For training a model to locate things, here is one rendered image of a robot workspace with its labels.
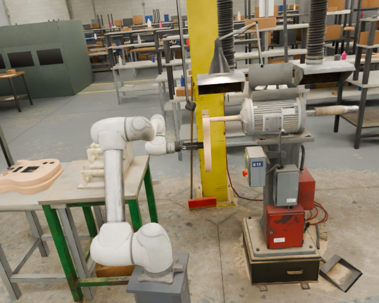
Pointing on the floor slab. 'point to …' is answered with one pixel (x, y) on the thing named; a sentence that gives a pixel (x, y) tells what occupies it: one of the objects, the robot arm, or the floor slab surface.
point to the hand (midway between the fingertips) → (203, 145)
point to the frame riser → (281, 269)
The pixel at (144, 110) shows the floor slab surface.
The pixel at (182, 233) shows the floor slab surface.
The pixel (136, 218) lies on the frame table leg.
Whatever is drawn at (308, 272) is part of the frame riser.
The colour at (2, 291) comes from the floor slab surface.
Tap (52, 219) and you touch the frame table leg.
